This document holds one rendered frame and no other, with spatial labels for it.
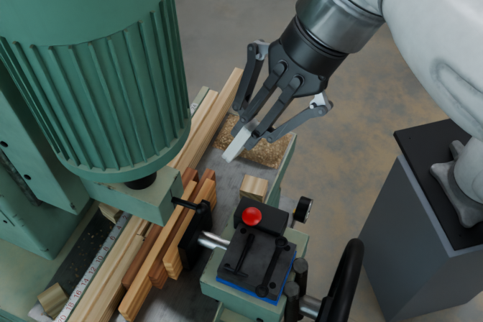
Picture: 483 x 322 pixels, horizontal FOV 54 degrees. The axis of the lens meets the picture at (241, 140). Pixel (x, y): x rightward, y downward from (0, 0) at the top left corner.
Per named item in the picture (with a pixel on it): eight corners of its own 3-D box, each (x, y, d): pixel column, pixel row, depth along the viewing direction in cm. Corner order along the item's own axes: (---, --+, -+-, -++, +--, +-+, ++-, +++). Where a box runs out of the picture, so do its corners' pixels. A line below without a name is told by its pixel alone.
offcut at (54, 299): (53, 318, 85) (45, 311, 82) (44, 303, 87) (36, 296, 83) (73, 304, 87) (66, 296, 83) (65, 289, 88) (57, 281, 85)
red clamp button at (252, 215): (256, 229, 72) (256, 226, 71) (238, 222, 73) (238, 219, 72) (264, 213, 74) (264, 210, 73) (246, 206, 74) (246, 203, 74)
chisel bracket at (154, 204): (166, 232, 75) (158, 208, 68) (90, 202, 78) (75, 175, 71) (187, 195, 79) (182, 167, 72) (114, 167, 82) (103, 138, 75)
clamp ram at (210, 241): (223, 284, 78) (221, 264, 71) (182, 267, 80) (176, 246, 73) (244, 237, 83) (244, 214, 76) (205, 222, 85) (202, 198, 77)
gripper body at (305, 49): (365, 46, 55) (320, 99, 61) (311, -2, 56) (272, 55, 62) (341, 64, 50) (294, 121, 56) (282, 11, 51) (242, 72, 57)
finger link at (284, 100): (307, 64, 58) (315, 72, 58) (263, 123, 65) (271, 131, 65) (292, 73, 55) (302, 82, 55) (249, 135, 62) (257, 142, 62)
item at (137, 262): (137, 295, 78) (132, 286, 74) (126, 290, 78) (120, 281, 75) (199, 182, 90) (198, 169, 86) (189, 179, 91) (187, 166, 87)
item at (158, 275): (161, 290, 78) (157, 279, 74) (152, 285, 79) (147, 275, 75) (216, 185, 90) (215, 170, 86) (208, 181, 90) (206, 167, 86)
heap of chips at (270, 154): (277, 169, 92) (278, 159, 89) (211, 146, 95) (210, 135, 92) (292, 134, 97) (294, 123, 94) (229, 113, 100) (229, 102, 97)
